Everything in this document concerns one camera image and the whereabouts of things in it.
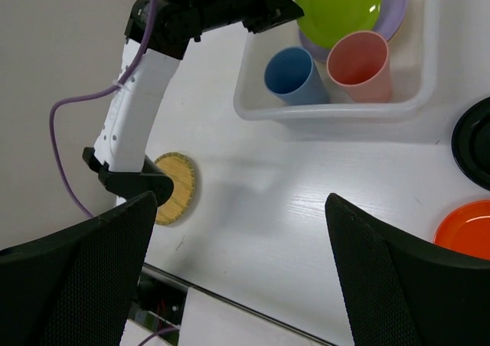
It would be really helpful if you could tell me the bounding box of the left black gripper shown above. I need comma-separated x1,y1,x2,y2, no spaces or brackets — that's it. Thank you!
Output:
158,0,304,42

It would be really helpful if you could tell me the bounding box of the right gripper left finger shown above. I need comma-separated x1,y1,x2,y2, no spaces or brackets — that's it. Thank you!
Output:
1,191,158,345

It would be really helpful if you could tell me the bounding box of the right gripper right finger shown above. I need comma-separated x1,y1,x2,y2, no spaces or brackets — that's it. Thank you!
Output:
325,193,489,345

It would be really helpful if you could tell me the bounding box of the green plastic plate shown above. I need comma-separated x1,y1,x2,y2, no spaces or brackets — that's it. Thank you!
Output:
295,0,382,48

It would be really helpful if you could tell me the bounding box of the blue plastic cup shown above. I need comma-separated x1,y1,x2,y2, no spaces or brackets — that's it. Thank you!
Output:
263,47,331,106

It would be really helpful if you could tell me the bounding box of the pink plastic cup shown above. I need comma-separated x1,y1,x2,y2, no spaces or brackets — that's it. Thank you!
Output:
326,31,393,103

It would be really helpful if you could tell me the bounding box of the purple plastic plate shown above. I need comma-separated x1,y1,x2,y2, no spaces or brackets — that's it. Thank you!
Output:
299,0,409,63

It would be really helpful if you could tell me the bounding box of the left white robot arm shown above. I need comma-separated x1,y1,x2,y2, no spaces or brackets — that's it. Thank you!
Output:
83,0,304,205

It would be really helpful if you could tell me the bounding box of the clear plastic bin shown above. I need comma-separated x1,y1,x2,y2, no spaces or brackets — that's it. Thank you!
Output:
234,0,440,122

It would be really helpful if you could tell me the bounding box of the orange plastic plate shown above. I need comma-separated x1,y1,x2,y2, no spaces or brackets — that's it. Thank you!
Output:
433,199,489,260

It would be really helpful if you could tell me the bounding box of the round bamboo tray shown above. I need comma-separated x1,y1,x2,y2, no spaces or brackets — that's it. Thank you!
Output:
155,152,197,226

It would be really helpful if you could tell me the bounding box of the black plastic plate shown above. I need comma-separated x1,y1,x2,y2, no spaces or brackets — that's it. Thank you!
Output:
451,97,489,191

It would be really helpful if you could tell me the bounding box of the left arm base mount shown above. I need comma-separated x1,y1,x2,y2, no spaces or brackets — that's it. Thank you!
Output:
128,264,189,332

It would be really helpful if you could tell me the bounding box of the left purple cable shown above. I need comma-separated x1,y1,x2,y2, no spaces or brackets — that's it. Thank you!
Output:
50,0,181,346

